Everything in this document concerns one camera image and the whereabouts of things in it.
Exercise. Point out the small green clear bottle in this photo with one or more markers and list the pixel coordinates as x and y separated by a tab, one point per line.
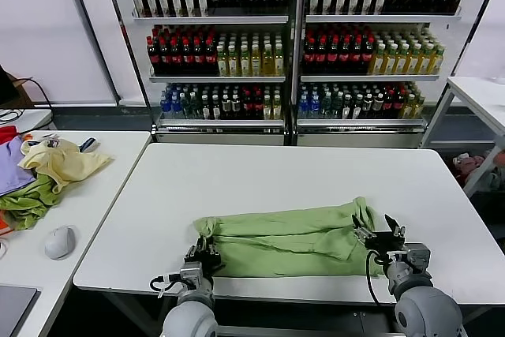
326	107
186	108
195	108
336	107

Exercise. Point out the white side table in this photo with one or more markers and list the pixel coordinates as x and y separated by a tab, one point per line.
477	96

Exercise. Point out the blue white striped item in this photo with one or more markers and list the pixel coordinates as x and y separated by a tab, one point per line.
90	143

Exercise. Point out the brown cardboard box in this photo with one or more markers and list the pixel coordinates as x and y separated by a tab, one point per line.
23	94

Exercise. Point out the small yellow drink bottle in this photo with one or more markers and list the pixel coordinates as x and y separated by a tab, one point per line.
268	108
277	108
418	108
408	108

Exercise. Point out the pale yellow garment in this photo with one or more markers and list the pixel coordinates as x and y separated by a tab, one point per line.
71	163

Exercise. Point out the light green t-shirt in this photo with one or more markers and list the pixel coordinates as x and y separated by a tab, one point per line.
276	234

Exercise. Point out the white printed garment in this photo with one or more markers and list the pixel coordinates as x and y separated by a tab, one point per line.
51	141

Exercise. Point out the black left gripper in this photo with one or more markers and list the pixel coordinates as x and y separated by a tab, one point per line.
207	262

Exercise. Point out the small dark bottle white cap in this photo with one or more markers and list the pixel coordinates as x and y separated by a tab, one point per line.
346	108
216	108
357	108
236	107
378	107
367	107
205	108
226	107

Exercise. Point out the red garment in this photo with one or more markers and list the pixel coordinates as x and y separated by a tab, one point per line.
7	133

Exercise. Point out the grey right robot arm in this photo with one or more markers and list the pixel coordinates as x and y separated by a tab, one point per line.
426	309

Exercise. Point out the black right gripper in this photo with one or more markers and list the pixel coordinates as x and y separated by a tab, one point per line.
384	242

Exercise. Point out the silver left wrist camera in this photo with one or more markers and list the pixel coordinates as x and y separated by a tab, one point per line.
191	274

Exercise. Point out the lilac purple garment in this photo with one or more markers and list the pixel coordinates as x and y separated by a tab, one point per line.
10	167

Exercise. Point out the crumpled olive green garment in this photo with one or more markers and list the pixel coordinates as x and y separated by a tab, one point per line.
27	203

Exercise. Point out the black monitor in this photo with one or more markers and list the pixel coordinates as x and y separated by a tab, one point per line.
6	88

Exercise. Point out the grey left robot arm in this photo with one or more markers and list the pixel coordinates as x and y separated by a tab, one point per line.
189	317

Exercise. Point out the small blue water bottle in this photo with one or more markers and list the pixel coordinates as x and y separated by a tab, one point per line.
314	107
165	108
304	107
176	108

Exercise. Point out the pink red cloth heap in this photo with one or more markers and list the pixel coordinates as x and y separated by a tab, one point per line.
467	163

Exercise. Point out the grey computer mouse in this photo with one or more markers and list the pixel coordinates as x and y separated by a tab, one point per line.
59	242

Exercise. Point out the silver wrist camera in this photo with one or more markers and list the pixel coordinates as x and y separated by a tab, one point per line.
191	274
417	258

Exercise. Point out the orange cloth item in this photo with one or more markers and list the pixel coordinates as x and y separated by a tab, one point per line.
3	226

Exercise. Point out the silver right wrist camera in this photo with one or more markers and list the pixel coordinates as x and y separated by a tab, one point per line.
417	258

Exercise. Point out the yellow juice bottle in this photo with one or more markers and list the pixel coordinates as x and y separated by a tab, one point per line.
425	61
245	62
233	62
401	61
437	61
413	61
256	62
222	62
377	61
268	62
389	61
279	62

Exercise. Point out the dark grey laptop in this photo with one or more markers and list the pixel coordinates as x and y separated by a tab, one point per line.
16	305

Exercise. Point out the small red-capped dark bottle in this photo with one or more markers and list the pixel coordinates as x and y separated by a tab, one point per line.
388	106
258	107
247	107
398	106

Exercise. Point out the red-capped cola bottle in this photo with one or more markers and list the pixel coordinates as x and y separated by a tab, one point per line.
357	57
334	57
368	57
210	58
346	57
153	58
187	58
164	58
309	57
176	58
198	58
321	57

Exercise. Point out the white drink shelf unit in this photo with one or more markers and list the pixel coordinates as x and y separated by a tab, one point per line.
209	19
382	18

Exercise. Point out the grey clothes heap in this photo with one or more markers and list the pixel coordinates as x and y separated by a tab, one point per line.
493	181

